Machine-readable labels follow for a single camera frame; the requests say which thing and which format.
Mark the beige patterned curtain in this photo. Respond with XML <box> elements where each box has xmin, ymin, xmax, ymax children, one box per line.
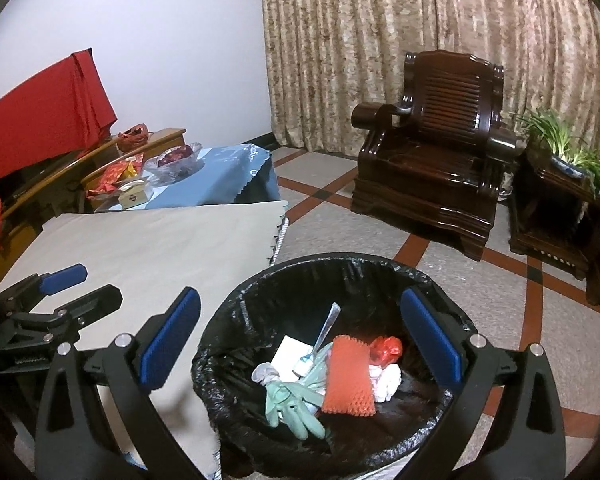
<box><xmin>251</xmin><ymin>0</ymin><xmax>600</xmax><ymax>171</ymax></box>

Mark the glass fruit bowl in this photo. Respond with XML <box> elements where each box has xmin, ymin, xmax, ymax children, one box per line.
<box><xmin>145</xmin><ymin>142</ymin><xmax>203</xmax><ymax>183</ymax></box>

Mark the potted green plant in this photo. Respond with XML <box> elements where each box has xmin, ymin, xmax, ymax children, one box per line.
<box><xmin>512</xmin><ymin>107</ymin><xmax>600</xmax><ymax>201</ymax></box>

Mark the red bag on cabinet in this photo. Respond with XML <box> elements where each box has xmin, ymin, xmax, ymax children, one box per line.
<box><xmin>116</xmin><ymin>122</ymin><xmax>148</xmax><ymax>151</ymax></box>

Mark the red cloth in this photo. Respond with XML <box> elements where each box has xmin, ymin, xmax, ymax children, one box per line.
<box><xmin>0</xmin><ymin>49</ymin><xmax>118</xmax><ymax>241</ymax></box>

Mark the black television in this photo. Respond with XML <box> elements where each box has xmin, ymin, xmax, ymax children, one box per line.
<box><xmin>0</xmin><ymin>155</ymin><xmax>88</xmax><ymax>203</ymax></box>

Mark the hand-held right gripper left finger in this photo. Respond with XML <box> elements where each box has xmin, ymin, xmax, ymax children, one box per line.
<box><xmin>35</xmin><ymin>286</ymin><xmax>202</xmax><ymax>480</ymax></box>

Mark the red plastic bag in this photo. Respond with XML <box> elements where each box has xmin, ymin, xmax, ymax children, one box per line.
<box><xmin>370</xmin><ymin>336</ymin><xmax>403</xmax><ymax>366</ymax></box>

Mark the blue tablecloth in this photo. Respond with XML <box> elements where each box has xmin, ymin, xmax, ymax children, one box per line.
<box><xmin>95</xmin><ymin>144</ymin><xmax>281</xmax><ymax>208</ymax></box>

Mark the light wooden cabinet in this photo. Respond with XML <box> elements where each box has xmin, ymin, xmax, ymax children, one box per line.
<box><xmin>0</xmin><ymin>127</ymin><xmax>187</xmax><ymax>286</ymax></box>

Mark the small orange foam net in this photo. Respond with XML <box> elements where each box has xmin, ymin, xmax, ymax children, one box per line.
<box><xmin>321</xmin><ymin>335</ymin><xmax>377</xmax><ymax>417</ymax></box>

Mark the grey tablecloth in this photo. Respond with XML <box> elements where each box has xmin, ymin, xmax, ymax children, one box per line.
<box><xmin>0</xmin><ymin>201</ymin><xmax>288</xmax><ymax>480</ymax></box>

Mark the white tissue wad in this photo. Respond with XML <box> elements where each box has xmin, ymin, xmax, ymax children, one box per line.
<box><xmin>370</xmin><ymin>362</ymin><xmax>403</xmax><ymax>403</ymax></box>

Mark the dark wooden side table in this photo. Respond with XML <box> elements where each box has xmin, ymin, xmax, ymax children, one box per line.
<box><xmin>508</xmin><ymin>140</ymin><xmax>600</xmax><ymax>281</ymax></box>

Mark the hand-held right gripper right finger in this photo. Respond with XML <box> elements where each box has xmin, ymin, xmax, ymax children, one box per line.
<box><xmin>400</xmin><ymin>287</ymin><xmax>567</xmax><ymax>480</ymax></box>

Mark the green rubber glove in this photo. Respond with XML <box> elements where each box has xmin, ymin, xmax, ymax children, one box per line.
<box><xmin>265</xmin><ymin>342</ymin><xmax>333</xmax><ymax>441</ymax></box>

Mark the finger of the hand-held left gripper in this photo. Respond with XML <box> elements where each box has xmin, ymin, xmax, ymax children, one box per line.
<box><xmin>10</xmin><ymin>284</ymin><xmax>123</xmax><ymax>346</ymax></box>
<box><xmin>0</xmin><ymin>262</ymin><xmax>88</xmax><ymax>316</ymax></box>

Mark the gold box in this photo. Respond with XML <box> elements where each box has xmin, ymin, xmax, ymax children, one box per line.
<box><xmin>117</xmin><ymin>181</ymin><xmax>148</xmax><ymax>209</ymax></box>

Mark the red gold snack packet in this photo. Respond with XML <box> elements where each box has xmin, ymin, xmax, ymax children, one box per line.
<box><xmin>85</xmin><ymin>155</ymin><xmax>146</xmax><ymax>196</ymax></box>

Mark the white medicine box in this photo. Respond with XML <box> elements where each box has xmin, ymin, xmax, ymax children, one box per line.
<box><xmin>271</xmin><ymin>336</ymin><xmax>315</xmax><ymax>376</ymax></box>

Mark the dark wooden armchair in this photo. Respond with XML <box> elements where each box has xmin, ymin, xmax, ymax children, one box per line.
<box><xmin>351</xmin><ymin>50</ymin><xmax>525</xmax><ymax>261</ymax></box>

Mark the white plastic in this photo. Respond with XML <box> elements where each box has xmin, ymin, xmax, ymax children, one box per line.
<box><xmin>251</xmin><ymin>361</ymin><xmax>282</xmax><ymax>387</ymax></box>

